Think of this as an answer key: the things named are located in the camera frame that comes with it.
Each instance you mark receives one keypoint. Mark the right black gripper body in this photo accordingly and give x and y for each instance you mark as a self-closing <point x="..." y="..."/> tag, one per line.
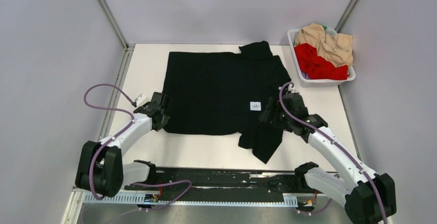
<point x="282" y="119"/>

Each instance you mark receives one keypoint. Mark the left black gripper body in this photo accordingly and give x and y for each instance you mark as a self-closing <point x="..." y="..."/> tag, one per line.
<point x="158" y="126"/>

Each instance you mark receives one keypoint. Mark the black t shirt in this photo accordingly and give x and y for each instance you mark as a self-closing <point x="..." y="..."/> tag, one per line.
<point x="224" y="93"/>

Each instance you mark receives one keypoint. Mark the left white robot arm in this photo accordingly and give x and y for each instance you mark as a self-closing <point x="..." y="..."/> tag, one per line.
<point x="101" y="169"/>

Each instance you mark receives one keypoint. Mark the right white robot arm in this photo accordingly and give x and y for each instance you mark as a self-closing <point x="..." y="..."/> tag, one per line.
<point x="365" y="195"/>

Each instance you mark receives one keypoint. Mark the white laundry basket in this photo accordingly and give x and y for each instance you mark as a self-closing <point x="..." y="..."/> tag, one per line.
<point x="302" y="78"/>

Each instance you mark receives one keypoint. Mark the red t shirt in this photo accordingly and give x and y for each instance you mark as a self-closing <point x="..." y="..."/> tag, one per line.
<point x="316" y="67"/>

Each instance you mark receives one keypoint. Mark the beige t shirt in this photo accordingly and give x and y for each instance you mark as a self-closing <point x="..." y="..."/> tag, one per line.
<point x="336" y="49"/>

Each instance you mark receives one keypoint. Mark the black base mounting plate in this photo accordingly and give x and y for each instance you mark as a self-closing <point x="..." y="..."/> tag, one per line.
<point x="228" y="184"/>

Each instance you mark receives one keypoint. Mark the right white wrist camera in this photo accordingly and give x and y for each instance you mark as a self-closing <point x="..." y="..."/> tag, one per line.
<point x="291" y="89"/>

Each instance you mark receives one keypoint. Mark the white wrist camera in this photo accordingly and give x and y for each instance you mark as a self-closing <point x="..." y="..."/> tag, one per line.
<point x="291" y="89"/>
<point x="140" y="100"/>

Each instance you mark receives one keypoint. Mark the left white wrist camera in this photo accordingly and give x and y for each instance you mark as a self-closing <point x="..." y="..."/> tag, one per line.
<point x="140" y="100"/>

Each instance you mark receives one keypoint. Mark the left aluminium corner post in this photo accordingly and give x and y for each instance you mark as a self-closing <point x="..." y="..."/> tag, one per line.
<point x="113" y="24"/>

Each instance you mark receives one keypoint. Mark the aluminium corner post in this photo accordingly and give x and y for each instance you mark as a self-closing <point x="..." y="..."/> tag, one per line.
<point x="113" y="24"/>
<point x="346" y="14"/>

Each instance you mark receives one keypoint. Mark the white slotted cable duct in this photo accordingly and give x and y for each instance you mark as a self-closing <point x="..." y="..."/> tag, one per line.
<point x="147" y="198"/>

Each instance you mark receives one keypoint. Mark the right aluminium corner post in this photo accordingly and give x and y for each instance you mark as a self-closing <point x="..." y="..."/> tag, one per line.
<point x="346" y="14"/>

